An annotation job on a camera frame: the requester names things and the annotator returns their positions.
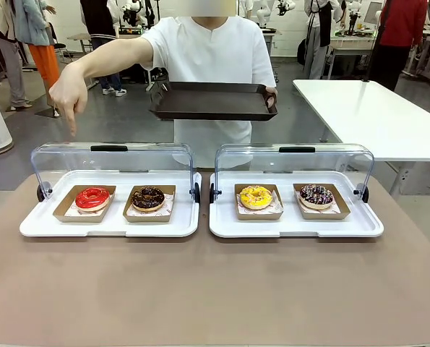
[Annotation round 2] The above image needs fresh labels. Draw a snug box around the person's right hand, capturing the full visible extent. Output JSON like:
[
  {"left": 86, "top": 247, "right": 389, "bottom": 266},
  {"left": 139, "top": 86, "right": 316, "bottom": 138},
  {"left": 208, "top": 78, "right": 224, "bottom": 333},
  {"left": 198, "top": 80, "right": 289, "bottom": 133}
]
[{"left": 48, "top": 64, "right": 90, "bottom": 138}]

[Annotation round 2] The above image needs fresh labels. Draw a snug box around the person's left hand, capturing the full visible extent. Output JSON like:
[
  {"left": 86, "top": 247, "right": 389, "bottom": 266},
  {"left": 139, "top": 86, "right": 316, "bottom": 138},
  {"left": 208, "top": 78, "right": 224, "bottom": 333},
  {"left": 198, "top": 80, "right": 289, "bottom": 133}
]
[{"left": 264, "top": 86, "right": 279, "bottom": 108}]

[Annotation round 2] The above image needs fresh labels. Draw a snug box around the dark brown serving tray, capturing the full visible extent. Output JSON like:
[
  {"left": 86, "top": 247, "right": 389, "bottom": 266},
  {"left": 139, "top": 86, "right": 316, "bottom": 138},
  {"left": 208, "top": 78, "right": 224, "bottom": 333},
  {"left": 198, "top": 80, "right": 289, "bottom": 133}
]
[{"left": 148, "top": 81, "right": 279, "bottom": 122}]

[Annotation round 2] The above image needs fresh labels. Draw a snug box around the yellow sprinkled donut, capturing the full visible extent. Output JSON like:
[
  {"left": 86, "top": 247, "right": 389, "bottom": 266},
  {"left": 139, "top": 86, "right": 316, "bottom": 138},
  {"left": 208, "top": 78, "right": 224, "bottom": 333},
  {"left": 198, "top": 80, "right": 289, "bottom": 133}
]
[{"left": 239, "top": 184, "right": 274, "bottom": 210}]

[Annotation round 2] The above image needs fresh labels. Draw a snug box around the red glazed donut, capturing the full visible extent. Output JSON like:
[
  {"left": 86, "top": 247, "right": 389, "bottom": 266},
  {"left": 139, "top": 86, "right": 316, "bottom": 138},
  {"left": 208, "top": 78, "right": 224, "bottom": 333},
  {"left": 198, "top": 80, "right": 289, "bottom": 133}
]
[
  {"left": 52, "top": 184, "right": 117, "bottom": 223},
  {"left": 74, "top": 187, "right": 111, "bottom": 213}
]

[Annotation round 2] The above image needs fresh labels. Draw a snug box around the white printed paper liner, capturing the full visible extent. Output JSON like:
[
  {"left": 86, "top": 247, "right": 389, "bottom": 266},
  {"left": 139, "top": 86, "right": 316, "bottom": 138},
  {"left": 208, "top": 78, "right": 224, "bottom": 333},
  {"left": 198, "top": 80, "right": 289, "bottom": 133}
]
[
  {"left": 238, "top": 193, "right": 283, "bottom": 215},
  {"left": 296, "top": 193, "right": 340, "bottom": 215},
  {"left": 126, "top": 193, "right": 174, "bottom": 217},
  {"left": 64, "top": 194, "right": 113, "bottom": 218}
]

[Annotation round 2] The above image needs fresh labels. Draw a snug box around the yellow glazed donut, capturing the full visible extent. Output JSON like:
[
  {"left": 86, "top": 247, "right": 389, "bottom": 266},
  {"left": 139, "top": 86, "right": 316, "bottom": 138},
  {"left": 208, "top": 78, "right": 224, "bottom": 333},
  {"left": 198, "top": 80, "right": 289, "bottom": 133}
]
[{"left": 234, "top": 183, "right": 284, "bottom": 221}]

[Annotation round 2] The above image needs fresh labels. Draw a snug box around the person's right forearm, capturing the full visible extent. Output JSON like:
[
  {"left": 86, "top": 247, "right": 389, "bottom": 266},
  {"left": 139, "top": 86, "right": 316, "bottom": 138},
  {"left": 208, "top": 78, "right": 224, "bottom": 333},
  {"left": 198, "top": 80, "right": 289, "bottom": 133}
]
[{"left": 61, "top": 38, "right": 155, "bottom": 79}]

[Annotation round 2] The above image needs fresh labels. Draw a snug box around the person in blue jeans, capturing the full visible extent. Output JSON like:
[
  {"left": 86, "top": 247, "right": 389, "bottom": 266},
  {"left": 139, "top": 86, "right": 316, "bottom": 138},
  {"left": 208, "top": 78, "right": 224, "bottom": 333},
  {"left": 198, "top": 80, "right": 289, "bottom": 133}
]
[{"left": 79, "top": 0, "right": 128, "bottom": 98}]

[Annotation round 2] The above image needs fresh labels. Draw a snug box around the person in white shirt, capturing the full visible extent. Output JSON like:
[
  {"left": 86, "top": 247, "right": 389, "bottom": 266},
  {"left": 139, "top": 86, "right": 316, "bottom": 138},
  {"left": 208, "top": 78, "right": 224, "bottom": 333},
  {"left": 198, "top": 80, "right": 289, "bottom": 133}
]
[{"left": 140, "top": 0, "right": 279, "bottom": 169}]

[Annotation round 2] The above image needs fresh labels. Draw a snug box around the person in black apron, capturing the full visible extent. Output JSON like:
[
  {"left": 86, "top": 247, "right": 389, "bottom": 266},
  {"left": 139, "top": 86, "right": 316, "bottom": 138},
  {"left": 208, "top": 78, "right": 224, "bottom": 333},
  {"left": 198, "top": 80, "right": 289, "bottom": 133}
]
[{"left": 303, "top": 0, "right": 347, "bottom": 80}]

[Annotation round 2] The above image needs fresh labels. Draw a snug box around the dark donut with white drizzle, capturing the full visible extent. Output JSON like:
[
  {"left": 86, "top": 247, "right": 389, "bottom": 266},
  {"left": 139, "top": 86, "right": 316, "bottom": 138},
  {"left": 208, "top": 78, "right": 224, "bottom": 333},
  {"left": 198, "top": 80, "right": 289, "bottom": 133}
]
[{"left": 298, "top": 184, "right": 334, "bottom": 210}]

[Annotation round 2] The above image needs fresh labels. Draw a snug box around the chocolate nut donut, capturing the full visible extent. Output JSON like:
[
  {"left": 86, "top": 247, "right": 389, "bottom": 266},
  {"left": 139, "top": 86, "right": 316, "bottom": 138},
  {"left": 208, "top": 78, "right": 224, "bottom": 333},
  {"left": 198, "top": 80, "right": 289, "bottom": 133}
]
[{"left": 131, "top": 186, "right": 165, "bottom": 213}]

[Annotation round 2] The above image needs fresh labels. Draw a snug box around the chocolate sprinkled donut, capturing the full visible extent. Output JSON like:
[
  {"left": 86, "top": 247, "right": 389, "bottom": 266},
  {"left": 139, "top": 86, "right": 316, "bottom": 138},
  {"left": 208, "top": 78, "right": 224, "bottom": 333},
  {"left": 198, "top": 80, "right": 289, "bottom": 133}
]
[{"left": 293, "top": 183, "right": 351, "bottom": 220}]

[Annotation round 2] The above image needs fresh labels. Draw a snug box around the chocolate glazed donut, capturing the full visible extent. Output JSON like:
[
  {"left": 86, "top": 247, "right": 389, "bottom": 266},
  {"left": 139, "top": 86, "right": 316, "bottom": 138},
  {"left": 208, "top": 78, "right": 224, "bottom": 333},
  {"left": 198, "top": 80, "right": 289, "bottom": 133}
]
[{"left": 122, "top": 184, "right": 177, "bottom": 223}]

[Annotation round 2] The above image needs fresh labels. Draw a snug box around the person in red shirt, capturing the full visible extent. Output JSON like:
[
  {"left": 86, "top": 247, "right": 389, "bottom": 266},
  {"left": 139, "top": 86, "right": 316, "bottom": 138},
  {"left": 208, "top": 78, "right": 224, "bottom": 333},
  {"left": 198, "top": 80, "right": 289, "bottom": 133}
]
[{"left": 375, "top": 0, "right": 429, "bottom": 91}]

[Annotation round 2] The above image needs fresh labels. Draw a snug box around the mannequin with orange trousers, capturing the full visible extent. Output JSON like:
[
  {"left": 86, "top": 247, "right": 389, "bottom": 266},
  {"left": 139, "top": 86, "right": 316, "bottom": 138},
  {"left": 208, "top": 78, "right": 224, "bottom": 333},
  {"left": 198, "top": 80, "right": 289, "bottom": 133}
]
[{"left": 14, "top": 0, "right": 62, "bottom": 119}]

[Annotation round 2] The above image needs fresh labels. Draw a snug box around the grey background desk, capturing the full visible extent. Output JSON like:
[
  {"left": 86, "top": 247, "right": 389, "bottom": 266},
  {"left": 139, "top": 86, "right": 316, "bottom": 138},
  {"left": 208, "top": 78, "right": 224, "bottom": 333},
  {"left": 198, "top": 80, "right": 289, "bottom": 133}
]
[{"left": 68, "top": 33, "right": 97, "bottom": 90}]

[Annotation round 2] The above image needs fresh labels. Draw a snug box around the clear hinged display lid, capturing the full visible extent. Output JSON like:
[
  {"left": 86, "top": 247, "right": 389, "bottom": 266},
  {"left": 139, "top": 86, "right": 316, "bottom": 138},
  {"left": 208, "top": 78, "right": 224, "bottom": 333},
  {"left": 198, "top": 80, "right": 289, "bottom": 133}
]
[
  {"left": 30, "top": 142, "right": 202, "bottom": 203},
  {"left": 210, "top": 143, "right": 375, "bottom": 204}
]

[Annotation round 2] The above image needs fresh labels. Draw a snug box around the mannequin in grey clothes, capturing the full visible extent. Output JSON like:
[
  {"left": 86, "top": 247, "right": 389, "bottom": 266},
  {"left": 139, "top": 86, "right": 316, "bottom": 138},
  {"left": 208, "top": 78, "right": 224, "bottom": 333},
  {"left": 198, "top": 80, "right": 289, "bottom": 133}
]
[{"left": 0, "top": 0, "right": 33, "bottom": 111}]

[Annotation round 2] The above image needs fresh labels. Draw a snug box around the white side table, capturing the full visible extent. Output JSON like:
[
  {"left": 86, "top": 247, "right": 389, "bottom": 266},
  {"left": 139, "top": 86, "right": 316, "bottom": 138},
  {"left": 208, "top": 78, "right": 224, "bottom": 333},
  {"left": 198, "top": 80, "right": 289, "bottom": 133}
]
[{"left": 293, "top": 78, "right": 430, "bottom": 198}]

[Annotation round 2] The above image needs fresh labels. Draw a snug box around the black slanted pole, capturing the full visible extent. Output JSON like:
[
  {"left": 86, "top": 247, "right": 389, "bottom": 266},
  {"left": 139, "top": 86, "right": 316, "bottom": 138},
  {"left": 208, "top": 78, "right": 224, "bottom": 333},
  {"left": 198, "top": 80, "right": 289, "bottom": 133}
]
[{"left": 366, "top": 0, "right": 391, "bottom": 83}]

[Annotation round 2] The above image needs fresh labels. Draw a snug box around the white display tray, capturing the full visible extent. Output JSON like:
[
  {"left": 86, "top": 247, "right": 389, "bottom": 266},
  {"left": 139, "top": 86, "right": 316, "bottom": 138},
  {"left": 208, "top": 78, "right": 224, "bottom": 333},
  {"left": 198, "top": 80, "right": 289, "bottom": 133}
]
[
  {"left": 19, "top": 169, "right": 203, "bottom": 239},
  {"left": 209, "top": 171, "right": 384, "bottom": 239}
]

